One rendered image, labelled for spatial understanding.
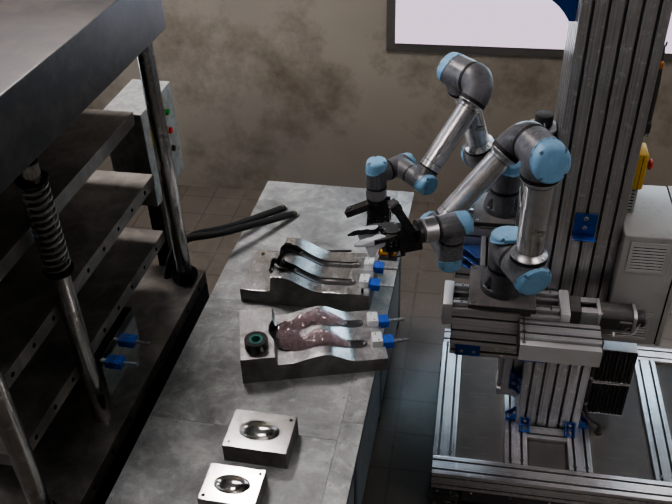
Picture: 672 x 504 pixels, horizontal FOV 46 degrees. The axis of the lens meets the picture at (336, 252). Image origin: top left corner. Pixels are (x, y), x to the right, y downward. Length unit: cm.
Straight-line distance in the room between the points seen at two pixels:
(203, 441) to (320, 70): 274
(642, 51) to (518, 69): 221
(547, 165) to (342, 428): 104
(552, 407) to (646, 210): 92
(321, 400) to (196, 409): 41
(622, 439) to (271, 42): 287
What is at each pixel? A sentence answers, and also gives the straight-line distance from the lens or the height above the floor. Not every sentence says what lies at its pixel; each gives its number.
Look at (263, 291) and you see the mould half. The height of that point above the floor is 86.
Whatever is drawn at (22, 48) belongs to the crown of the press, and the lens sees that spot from 222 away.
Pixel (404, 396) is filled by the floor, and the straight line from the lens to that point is 379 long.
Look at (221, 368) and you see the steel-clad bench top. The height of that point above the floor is 80.
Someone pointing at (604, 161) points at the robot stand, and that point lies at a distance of 266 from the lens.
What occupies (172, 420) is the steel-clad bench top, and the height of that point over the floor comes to 80.
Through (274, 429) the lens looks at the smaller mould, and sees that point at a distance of 253.
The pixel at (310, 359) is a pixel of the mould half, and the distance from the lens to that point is 270.
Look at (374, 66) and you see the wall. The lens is 471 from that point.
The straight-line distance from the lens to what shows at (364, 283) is 295.
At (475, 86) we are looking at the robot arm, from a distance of 277.
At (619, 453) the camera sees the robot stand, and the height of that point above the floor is 21.
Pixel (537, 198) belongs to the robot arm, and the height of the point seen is 150.
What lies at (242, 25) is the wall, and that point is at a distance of 478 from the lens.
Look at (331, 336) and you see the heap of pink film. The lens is 274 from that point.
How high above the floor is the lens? 275
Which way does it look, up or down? 36 degrees down
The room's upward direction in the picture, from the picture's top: 2 degrees counter-clockwise
